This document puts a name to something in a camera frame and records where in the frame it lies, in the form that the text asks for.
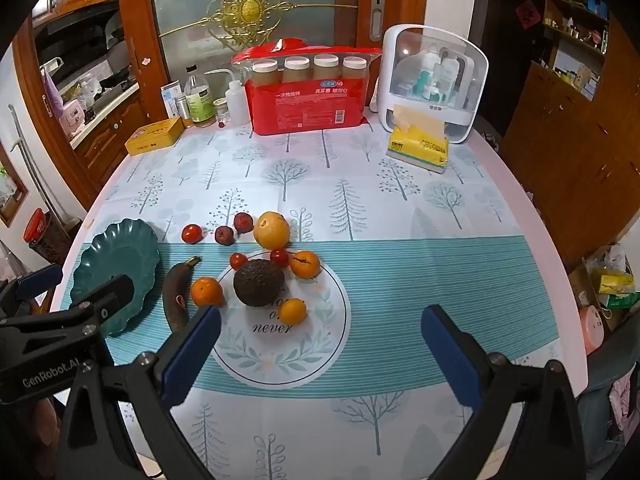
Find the overripe dark banana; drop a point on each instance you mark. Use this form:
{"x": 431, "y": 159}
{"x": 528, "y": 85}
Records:
{"x": 175, "y": 295}

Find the red cherry tomato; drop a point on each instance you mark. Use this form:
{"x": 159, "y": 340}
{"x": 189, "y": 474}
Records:
{"x": 279, "y": 257}
{"x": 238, "y": 261}
{"x": 191, "y": 234}

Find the dark green scalloped plate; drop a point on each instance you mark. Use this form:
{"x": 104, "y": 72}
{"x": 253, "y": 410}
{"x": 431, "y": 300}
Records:
{"x": 120, "y": 255}

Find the wooden wall shelf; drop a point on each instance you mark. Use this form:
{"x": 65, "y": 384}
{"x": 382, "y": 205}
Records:
{"x": 575, "y": 25}

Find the yellow sponge pack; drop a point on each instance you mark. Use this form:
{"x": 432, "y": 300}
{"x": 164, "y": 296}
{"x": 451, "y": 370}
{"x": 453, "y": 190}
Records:
{"x": 420, "y": 150}

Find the white plastic appliance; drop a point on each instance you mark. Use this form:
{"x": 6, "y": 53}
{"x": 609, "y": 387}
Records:
{"x": 389, "y": 85}

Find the small yellow-orange citrus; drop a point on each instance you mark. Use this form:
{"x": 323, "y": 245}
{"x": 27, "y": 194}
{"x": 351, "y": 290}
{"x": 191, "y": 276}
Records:
{"x": 292, "y": 311}

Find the large yellow orange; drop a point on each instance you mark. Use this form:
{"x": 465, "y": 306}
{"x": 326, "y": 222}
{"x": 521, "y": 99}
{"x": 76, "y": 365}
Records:
{"x": 271, "y": 231}

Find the white and blue carton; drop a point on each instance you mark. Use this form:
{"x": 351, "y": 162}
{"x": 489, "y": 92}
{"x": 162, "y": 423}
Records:
{"x": 171, "y": 95}

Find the box of packaging waste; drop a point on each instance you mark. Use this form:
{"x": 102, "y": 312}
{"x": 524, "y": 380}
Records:
{"x": 610, "y": 282}

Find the wooden sideboard cabinet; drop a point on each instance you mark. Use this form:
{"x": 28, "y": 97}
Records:
{"x": 575, "y": 160}

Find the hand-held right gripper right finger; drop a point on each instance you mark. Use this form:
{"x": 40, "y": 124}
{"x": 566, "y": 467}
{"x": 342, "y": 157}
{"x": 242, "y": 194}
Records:
{"x": 450, "y": 355}

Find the orange tangerine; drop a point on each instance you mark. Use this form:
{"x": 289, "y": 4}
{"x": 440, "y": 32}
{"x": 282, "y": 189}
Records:
{"x": 207, "y": 292}
{"x": 305, "y": 265}

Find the wooden lower kitchen cabinet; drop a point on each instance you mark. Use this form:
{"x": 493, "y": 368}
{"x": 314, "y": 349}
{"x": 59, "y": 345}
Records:
{"x": 105, "y": 140}

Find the teal bottle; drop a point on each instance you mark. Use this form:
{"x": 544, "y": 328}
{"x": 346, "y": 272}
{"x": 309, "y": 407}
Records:
{"x": 424, "y": 84}

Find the glass door gold ornament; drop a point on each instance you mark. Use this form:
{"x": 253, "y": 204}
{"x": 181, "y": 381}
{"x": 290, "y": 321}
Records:
{"x": 250, "y": 10}

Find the red plastic package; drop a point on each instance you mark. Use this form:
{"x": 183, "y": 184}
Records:
{"x": 300, "y": 110}

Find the yellow tin box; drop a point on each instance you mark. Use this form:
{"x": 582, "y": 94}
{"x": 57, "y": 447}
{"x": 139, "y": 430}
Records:
{"x": 152, "y": 137}

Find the dark brown avocado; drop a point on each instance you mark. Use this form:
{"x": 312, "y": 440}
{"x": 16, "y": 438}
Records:
{"x": 259, "y": 282}

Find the white squeeze bottle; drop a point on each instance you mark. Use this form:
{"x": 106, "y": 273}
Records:
{"x": 236, "y": 105}

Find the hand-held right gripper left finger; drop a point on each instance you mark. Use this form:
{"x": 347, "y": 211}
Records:
{"x": 192, "y": 355}

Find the dark red wrinkled plum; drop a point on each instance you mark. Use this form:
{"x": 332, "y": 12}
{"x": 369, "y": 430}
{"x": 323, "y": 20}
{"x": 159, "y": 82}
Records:
{"x": 243, "y": 222}
{"x": 224, "y": 235}

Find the small glass jar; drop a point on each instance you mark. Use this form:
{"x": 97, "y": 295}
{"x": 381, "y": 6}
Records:
{"x": 222, "y": 114}

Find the small metal can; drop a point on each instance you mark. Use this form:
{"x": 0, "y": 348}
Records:
{"x": 183, "y": 112}

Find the green label glass bottle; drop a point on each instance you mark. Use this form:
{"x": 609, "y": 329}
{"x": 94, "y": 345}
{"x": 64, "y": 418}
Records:
{"x": 200, "y": 102}

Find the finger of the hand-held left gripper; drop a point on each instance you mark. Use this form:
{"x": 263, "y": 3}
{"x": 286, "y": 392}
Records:
{"x": 39, "y": 277}
{"x": 112, "y": 295}

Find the red lid bin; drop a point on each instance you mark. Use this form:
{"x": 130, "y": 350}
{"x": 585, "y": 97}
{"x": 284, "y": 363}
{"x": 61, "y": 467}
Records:
{"x": 42, "y": 232}

